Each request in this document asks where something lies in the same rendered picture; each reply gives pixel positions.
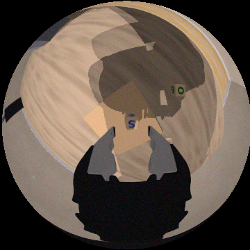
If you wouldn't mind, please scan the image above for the tan letter block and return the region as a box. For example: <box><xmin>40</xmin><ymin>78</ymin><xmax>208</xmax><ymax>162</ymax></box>
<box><xmin>170</xmin><ymin>83</ymin><xmax>185</xmax><ymax>97</ymax></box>
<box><xmin>124</xmin><ymin>113</ymin><xmax>138</xmax><ymax>130</ymax></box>

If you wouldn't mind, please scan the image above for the tan square mat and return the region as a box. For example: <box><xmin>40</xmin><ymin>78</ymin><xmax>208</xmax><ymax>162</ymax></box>
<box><xmin>84</xmin><ymin>81</ymin><xmax>163</xmax><ymax>155</ymax></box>

